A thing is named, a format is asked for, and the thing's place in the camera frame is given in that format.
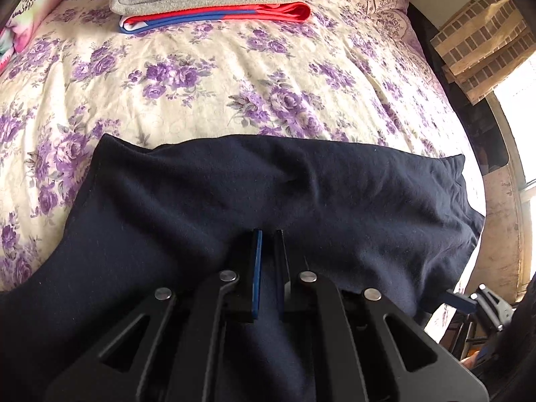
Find folded colourful floral quilt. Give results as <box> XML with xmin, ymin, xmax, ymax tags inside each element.
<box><xmin>1</xmin><ymin>0</ymin><xmax>63</xmax><ymax>72</ymax></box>

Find folded red blue garment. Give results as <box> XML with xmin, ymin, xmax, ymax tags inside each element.
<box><xmin>118</xmin><ymin>2</ymin><xmax>312</xmax><ymax>35</ymax></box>

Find purple floral bed cover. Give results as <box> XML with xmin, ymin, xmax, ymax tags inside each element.
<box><xmin>1</xmin><ymin>0</ymin><xmax>485</xmax><ymax>290</ymax></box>

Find brick pattern box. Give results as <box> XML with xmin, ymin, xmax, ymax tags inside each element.
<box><xmin>430</xmin><ymin>0</ymin><xmax>535</xmax><ymax>105</ymax></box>

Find navy blue pants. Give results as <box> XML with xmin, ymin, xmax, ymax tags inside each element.
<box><xmin>1</xmin><ymin>135</ymin><xmax>484</xmax><ymax>401</ymax></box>

